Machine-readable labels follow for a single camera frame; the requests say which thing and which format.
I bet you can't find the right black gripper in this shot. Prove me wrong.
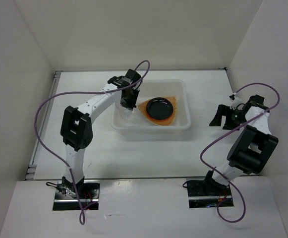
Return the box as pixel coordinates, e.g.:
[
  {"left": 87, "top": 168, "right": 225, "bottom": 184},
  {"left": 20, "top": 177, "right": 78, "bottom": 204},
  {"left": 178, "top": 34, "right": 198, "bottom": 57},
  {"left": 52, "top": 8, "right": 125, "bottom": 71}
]
[{"left": 209, "top": 104, "right": 248, "bottom": 131}]

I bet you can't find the woven triangular basket tray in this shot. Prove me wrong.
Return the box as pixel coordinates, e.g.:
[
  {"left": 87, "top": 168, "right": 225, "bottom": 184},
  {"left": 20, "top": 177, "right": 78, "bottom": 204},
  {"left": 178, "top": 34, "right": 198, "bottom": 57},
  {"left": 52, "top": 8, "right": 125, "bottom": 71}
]
[{"left": 138, "top": 96, "right": 177, "bottom": 125}]

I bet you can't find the clear glass cup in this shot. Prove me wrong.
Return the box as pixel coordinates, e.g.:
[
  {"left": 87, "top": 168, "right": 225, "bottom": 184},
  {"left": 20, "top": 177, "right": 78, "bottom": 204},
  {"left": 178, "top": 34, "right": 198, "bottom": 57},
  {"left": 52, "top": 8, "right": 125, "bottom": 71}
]
[{"left": 115, "top": 102, "right": 133, "bottom": 119}]

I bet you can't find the clear plastic bin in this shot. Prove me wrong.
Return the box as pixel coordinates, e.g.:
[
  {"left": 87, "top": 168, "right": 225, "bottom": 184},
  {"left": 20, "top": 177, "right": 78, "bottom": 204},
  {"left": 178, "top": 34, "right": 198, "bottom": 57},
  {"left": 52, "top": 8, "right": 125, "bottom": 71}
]
[{"left": 112, "top": 79, "right": 192, "bottom": 141}]

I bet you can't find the black round plate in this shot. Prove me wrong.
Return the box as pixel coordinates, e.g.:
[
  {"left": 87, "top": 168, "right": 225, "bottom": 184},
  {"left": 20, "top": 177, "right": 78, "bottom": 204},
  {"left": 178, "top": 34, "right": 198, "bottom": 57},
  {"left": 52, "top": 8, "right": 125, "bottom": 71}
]
[{"left": 146, "top": 97, "right": 174, "bottom": 119}]

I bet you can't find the orange plastic plate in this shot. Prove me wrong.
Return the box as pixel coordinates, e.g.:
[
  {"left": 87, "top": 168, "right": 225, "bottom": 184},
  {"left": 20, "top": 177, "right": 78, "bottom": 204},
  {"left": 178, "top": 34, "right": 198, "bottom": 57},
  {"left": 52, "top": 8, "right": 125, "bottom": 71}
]
[{"left": 144, "top": 110, "right": 176, "bottom": 125}]

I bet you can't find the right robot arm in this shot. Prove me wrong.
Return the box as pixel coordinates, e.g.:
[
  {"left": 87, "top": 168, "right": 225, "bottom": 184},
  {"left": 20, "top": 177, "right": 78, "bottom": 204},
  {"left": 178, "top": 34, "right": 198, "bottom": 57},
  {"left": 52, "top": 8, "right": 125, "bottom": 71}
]
[{"left": 202, "top": 95, "right": 279, "bottom": 195}]

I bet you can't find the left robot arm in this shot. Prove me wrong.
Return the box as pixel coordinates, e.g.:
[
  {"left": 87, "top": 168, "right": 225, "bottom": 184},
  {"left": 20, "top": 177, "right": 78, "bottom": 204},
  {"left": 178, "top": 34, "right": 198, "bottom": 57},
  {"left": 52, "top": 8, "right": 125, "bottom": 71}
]
[{"left": 60, "top": 69, "right": 141, "bottom": 198}]

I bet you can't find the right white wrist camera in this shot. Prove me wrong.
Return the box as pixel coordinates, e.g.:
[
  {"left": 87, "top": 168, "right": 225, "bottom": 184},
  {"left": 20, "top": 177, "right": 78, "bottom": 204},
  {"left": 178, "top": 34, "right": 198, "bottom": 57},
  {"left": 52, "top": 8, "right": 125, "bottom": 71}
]
[{"left": 229, "top": 93, "right": 244, "bottom": 110}]

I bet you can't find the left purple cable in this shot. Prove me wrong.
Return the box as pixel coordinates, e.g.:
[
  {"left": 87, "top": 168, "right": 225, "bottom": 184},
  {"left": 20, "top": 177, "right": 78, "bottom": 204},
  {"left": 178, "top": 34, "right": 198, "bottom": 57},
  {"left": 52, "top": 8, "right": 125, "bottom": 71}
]
[{"left": 34, "top": 59, "right": 151, "bottom": 226}]

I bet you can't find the purple cable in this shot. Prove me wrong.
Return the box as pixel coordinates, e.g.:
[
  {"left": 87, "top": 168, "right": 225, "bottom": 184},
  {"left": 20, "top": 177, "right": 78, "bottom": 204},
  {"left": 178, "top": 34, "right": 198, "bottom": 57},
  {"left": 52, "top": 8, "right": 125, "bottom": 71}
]
[
  {"left": 199, "top": 82, "right": 281, "bottom": 224},
  {"left": 34, "top": 59, "right": 151, "bottom": 226}
]

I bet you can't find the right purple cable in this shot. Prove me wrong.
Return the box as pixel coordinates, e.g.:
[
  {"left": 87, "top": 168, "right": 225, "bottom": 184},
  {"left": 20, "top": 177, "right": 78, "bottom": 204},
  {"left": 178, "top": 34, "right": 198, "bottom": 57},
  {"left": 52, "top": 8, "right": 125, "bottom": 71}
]
[{"left": 199, "top": 82, "right": 281, "bottom": 224}]

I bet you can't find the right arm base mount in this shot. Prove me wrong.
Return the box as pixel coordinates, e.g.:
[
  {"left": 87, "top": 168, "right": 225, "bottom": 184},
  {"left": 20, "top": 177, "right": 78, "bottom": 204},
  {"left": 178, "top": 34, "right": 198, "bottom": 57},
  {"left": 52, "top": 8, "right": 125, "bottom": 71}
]
[{"left": 182, "top": 179, "right": 234, "bottom": 209}]

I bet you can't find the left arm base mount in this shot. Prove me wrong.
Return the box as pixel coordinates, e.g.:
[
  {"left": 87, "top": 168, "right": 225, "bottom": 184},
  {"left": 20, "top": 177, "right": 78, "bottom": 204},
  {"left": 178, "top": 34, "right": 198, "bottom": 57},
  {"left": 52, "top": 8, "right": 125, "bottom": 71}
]
[{"left": 46, "top": 181, "right": 100, "bottom": 211}]

